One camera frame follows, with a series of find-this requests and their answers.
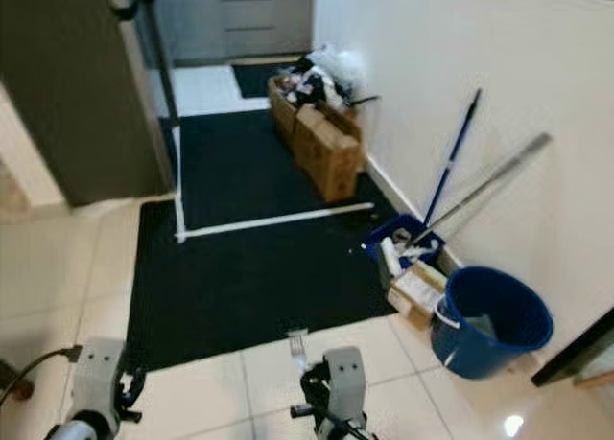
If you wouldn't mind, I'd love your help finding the silver metal fork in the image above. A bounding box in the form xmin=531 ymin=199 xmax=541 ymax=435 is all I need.
xmin=288 ymin=330 xmax=313 ymax=376

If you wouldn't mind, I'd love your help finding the black floor mat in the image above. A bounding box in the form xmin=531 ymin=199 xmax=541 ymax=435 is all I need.
xmin=125 ymin=109 xmax=423 ymax=372

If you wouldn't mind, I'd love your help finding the small labelled cardboard box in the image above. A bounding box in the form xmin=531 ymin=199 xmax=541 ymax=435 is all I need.
xmin=386 ymin=263 xmax=447 ymax=326

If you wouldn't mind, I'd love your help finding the blue plastic bucket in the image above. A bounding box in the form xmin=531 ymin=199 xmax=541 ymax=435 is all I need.
xmin=430 ymin=266 xmax=555 ymax=381

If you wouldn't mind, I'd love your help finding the long white floor tape strip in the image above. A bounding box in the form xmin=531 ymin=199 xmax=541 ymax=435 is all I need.
xmin=177 ymin=202 xmax=375 ymax=242
xmin=169 ymin=124 xmax=189 ymax=242

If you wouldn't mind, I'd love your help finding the large closed cardboard box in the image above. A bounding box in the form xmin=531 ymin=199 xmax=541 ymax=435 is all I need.
xmin=293 ymin=104 xmax=367 ymax=204

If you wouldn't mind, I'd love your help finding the dark wooden furniture edge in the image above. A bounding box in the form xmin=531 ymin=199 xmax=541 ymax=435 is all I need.
xmin=532 ymin=306 xmax=614 ymax=388

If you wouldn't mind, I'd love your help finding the open cardboard box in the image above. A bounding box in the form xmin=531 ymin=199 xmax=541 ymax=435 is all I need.
xmin=269 ymin=73 xmax=313 ymax=139

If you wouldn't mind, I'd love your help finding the white plastic bag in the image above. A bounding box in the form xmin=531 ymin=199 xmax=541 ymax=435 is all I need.
xmin=307 ymin=44 xmax=370 ymax=96

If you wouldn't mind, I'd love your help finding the dark grey cabinet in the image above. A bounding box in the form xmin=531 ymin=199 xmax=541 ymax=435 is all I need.
xmin=0 ymin=0 xmax=176 ymax=208

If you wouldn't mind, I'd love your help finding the grey drawer unit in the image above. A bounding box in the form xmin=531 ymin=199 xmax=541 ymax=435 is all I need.
xmin=153 ymin=0 xmax=315 ymax=65

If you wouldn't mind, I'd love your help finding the blue broom handle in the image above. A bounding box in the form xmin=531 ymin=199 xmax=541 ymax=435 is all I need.
xmin=420 ymin=88 xmax=484 ymax=228

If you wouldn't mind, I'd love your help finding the silver mop handle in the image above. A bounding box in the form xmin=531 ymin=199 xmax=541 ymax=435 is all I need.
xmin=408 ymin=131 xmax=554 ymax=249

